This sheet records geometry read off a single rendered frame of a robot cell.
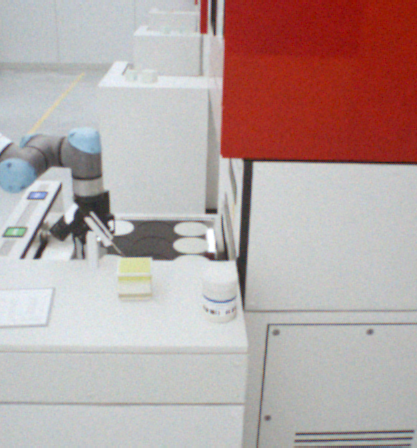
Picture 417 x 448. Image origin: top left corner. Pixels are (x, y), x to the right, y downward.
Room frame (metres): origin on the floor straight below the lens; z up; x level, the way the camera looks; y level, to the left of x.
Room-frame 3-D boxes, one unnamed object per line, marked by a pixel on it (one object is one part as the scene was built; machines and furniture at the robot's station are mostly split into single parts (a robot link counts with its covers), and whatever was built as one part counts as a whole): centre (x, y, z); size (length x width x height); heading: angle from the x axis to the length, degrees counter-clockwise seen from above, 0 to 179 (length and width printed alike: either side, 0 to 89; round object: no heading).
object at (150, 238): (1.46, 0.17, 0.90); 0.34 x 0.34 x 0.01; 3
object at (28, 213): (1.51, 0.53, 0.89); 0.55 x 0.09 x 0.14; 3
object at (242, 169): (1.67, -0.05, 1.02); 0.82 x 0.03 x 0.40; 3
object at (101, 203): (1.32, 0.30, 1.05); 0.09 x 0.08 x 0.12; 137
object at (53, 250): (1.43, 0.43, 0.87); 0.36 x 0.08 x 0.03; 3
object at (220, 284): (1.02, -0.02, 1.01); 0.07 x 0.07 x 0.10
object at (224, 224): (1.49, -0.04, 0.89); 0.44 x 0.02 x 0.10; 3
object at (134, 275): (1.10, 0.16, 1.00); 0.07 x 0.07 x 0.07; 7
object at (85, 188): (1.31, 0.31, 1.13); 0.08 x 0.08 x 0.05
